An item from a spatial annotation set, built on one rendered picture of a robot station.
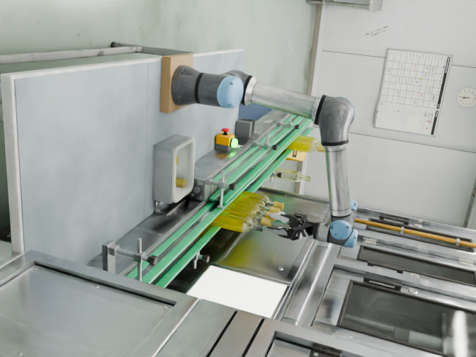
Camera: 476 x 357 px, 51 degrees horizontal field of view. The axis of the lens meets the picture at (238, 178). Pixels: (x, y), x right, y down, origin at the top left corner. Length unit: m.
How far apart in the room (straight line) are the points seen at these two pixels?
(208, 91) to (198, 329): 0.96
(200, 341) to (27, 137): 0.65
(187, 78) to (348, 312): 1.03
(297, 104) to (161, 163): 0.55
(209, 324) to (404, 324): 0.97
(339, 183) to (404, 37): 6.05
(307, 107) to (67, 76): 0.88
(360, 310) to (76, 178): 1.11
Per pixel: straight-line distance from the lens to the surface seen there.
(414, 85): 7.79
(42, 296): 1.25
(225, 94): 1.78
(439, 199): 8.25
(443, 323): 1.99
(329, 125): 1.74
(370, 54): 7.79
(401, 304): 2.02
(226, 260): 2.02
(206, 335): 1.08
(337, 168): 1.77
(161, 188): 1.90
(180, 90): 1.83
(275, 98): 1.89
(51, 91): 1.37
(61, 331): 1.14
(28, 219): 1.39
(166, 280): 1.72
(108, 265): 1.55
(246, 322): 1.12
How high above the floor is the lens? 1.62
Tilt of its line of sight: 18 degrees down
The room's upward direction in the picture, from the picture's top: 101 degrees clockwise
